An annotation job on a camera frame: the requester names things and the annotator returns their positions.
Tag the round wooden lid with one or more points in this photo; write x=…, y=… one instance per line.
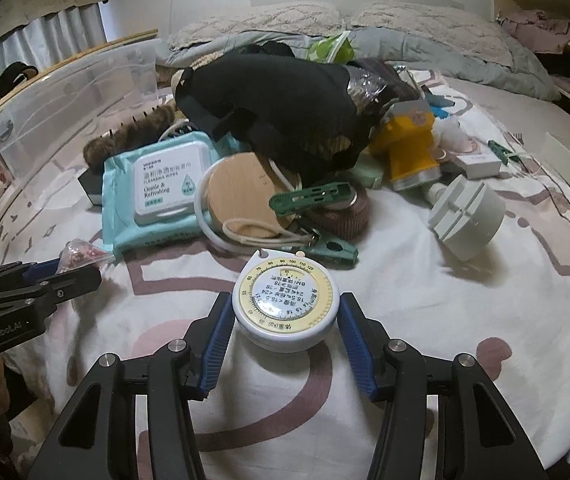
x=245, y=190

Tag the green dotted bag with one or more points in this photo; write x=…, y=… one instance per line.
x=330, y=50

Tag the black cloth glove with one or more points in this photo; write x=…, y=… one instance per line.
x=275, y=100

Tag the light green box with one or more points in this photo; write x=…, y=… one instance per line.
x=369, y=172

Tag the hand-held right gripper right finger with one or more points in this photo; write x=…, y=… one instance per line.
x=360, y=345

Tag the grey duvet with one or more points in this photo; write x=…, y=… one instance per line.
x=505, y=70

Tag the round white tape measure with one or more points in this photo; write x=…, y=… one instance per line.
x=285, y=305

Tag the clear plastic storage box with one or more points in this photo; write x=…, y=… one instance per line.
x=65, y=105

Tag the pink clothes pile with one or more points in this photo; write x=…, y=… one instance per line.
x=545, y=30

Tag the small clear candy packet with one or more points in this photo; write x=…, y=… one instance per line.
x=82, y=255

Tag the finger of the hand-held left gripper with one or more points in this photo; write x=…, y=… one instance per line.
x=72, y=282
x=40, y=269

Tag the small green clip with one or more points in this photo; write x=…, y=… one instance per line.
x=500, y=149

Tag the silver foil packet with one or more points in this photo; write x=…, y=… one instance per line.
x=370, y=85

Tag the brown yarn roll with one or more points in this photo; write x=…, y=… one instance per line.
x=345, y=220

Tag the teal wet wipes pack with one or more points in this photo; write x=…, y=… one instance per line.
x=165, y=185

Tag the green clothespin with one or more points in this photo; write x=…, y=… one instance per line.
x=332, y=250
x=310, y=196

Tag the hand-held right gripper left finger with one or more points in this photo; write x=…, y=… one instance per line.
x=220, y=330

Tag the brown fur scrunchie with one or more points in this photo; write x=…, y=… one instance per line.
x=125, y=137

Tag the grey curtain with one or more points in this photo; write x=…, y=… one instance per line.
x=55, y=30

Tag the black notebook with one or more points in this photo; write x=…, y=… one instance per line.
x=90, y=187

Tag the white watch band tool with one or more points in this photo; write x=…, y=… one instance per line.
x=470, y=220

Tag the black headband on shelf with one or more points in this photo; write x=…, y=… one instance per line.
x=12, y=80

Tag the small white box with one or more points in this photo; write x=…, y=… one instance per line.
x=480, y=165

